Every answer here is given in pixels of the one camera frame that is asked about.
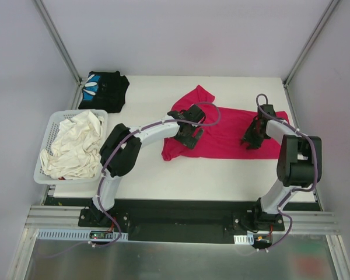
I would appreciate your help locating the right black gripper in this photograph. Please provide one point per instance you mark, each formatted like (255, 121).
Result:
(251, 137)

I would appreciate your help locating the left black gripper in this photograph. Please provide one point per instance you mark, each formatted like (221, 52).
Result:
(187, 134)

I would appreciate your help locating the pink t shirt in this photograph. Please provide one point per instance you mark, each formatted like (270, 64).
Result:
(221, 141)

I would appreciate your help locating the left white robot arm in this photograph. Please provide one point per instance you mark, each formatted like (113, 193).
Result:
(120, 151)

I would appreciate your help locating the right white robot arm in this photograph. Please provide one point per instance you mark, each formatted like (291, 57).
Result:
(298, 166)

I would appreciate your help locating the black folded t shirt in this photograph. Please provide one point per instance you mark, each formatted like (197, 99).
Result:
(104, 91)

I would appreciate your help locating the cream t shirt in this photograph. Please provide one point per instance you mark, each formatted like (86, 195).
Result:
(73, 146)

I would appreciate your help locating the white plastic laundry basket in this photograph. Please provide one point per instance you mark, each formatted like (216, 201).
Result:
(46, 140)

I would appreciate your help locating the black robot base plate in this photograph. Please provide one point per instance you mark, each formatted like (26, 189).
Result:
(215, 222)

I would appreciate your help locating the right white cable duct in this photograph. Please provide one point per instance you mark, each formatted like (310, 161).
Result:
(244, 239)

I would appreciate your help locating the white cable duct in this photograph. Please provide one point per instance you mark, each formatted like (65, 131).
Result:
(244, 239)
(80, 235)

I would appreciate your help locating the left aluminium frame post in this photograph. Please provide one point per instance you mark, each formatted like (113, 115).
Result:
(56, 38)

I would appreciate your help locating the aluminium frame post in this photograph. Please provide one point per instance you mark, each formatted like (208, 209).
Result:
(310, 42)
(56, 38)

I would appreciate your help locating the right aluminium frame post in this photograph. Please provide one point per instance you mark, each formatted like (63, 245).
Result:
(310, 42)

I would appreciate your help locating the left white cable duct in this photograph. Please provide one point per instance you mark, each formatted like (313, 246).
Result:
(80, 235)

